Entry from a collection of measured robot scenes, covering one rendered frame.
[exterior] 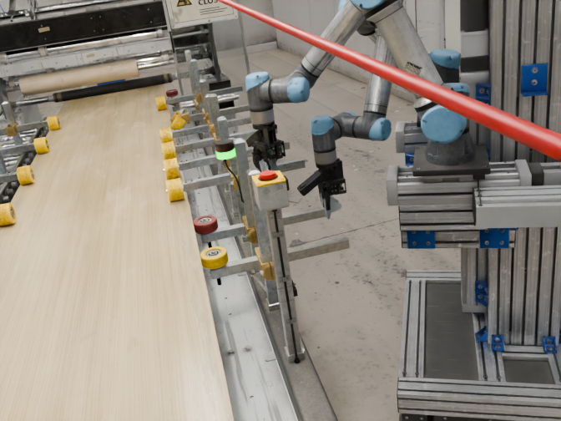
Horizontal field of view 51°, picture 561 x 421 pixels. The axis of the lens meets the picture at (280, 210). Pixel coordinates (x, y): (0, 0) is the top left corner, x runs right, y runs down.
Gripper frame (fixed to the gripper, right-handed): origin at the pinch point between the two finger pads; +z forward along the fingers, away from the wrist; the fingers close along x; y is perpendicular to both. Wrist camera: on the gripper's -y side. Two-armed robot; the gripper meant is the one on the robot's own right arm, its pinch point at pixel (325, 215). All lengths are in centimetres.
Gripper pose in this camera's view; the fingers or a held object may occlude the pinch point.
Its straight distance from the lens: 209.4
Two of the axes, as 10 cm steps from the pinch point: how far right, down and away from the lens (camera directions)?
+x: -2.2, -3.8, 9.0
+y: 9.7, -2.1, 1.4
